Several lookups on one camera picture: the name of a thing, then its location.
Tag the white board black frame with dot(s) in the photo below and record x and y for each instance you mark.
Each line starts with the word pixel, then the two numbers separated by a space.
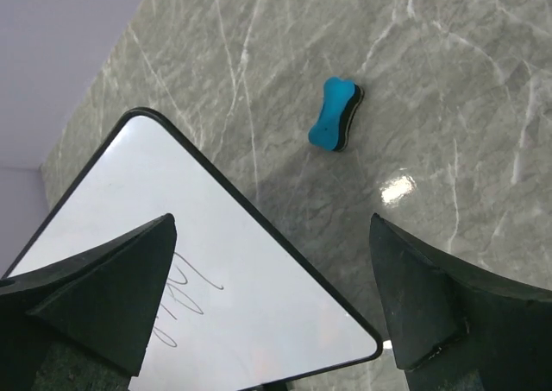
pixel 241 306

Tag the blue bone-shaped eraser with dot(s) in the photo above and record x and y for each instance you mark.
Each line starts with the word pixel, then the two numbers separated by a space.
pixel 341 99

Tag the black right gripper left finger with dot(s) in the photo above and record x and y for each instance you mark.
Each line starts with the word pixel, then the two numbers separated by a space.
pixel 84 323

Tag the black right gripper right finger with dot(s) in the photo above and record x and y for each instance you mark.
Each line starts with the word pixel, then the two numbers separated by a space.
pixel 455 326

